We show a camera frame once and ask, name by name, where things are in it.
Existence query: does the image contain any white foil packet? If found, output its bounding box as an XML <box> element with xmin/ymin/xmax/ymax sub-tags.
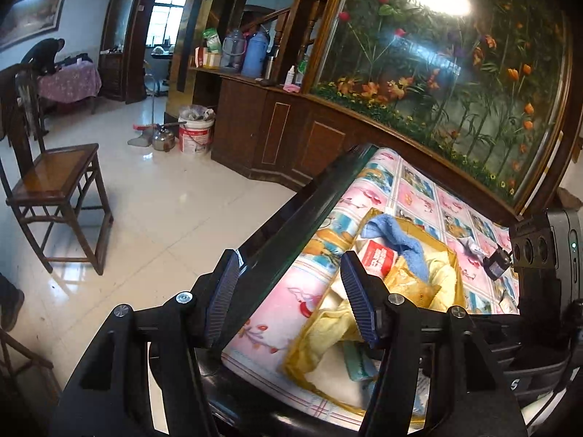
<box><xmin>459</xmin><ymin>237</ymin><xmax>489</xmax><ymax>259</ymax></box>

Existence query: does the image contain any pale yellow cloth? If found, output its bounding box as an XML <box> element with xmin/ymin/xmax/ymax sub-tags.
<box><xmin>423</xmin><ymin>255</ymin><xmax>458</xmax><ymax>314</ymax></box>

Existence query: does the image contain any red and white packet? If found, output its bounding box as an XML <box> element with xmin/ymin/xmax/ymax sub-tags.
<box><xmin>362</xmin><ymin>237</ymin><xmax>398</xmax><ymax>279</ymax></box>

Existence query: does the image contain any table with pink cloth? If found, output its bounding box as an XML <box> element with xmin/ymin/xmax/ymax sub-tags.
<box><xmin>37</xmin><ymin>58</ymin><xmax>103</xmax><ymax>114</ymax></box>

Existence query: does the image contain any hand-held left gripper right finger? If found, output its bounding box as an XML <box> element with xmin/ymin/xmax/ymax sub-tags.
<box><xmin>340</xmin><ymin>250</ymin><xmax>525</xmax><ymax>437</ymax></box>

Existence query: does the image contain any framed wall picture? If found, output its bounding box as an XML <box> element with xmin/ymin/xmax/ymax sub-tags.
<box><xmin>0</xmin><ymin>0</ymin><xmax>69</xmax><ymax>51</ymax></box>

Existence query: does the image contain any dark wooden cabinet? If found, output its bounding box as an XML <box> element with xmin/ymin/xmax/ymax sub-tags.
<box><xmin>187</xmin><ymin>0</ymin><xmax>515</xmax><ymax>219</ymax></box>

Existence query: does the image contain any wooden chair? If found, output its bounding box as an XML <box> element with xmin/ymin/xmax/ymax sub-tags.
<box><xmin>0</xmin><ymin>328</ymin><xmax>58</xmax><ymax>420</ymax></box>
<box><xmin>0</xmin><ymin>63</ymin><xmax>114</xmax><ymax>278</ymax></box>

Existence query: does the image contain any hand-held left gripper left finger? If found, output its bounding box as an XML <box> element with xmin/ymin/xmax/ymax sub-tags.
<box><xmin>49</xmin><ymin>248</ymin><xmax>241</xmax><ymax>437</ymax></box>

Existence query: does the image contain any floral glass panel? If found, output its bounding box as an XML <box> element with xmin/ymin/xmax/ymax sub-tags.
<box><xmin>310</xmin><ymin>0</ymin><xmax>575</xmax><ymax>212</ymax></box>

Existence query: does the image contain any metal kettle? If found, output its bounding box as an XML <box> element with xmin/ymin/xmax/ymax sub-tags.
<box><xmin>151</xmin><ymin>124</ymin><xmax>177</xmax><ymax>153</ymax></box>

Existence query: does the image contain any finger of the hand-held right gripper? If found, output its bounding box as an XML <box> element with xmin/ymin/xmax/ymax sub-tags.
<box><xmin>465</xmin><ymin>312</ymin><xmax>523</xmax><ymax>366</ymax></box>

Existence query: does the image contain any floor mop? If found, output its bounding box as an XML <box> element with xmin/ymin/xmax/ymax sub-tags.
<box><xmin>126</xmin><ymin>95</ymin><xmax>160</xmax><ymax>148</ymax></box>

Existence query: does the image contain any white plastic bucket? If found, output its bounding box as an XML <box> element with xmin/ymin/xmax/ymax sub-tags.
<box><xmin>177</xmin><ymin>106</ymin><xmax>216</xmax><ymax>155</ymax></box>

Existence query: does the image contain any printed tablecloth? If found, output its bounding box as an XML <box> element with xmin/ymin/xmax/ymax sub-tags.
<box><xmin>221</xmin><ymin>148</ymin><xmax>521</xmax><ymax>429</ymax></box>

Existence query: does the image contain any grey-blue water jug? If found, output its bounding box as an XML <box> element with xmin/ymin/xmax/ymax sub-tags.
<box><xmin>221</xmin><ymin>29</ymin><xmax>247</xmax><ymax>72</ymax></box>

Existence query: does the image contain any beige snack packet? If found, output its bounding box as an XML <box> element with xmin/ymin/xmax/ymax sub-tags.
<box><xmin>385</xmin><ymin>255</ymin><xmax>443</xmax><ymax>313</ymax></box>

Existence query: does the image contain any small blue cloth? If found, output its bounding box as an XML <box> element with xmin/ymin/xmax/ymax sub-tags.
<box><xmin>362</xmin><ymin>213</ymin><xmax>431</xmax><ymax>283</ymax></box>

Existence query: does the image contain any dark shoe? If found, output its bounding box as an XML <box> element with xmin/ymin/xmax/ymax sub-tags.
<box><xmin>0</xmin><ymin>273</ymin><xmax>26</xmax><ymax>333</ymax></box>

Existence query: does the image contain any blue thermos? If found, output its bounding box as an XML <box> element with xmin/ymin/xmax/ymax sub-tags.
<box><xmin>240</xmin><ymin>27</ymin><xmax>269</xmax><ymax>79</ymax></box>

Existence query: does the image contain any pale green packet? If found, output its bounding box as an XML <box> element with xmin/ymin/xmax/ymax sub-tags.
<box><xmin>341</xmin><ymin>341</ymin><xmax>380</xmax><ymax>382</ymax></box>

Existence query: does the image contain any pale yellow towel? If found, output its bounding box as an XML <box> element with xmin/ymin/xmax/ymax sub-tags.
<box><xmin>291</xmin><ymin>298</ymin><xmax>365</xmax><ymax>374</ymax></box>

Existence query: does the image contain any yellow cardboard box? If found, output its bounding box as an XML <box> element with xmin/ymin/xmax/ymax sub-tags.
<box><xmin>282</xmin><ymin>207</ymin><xmax>466</xmax><ymax>414</ymax></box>

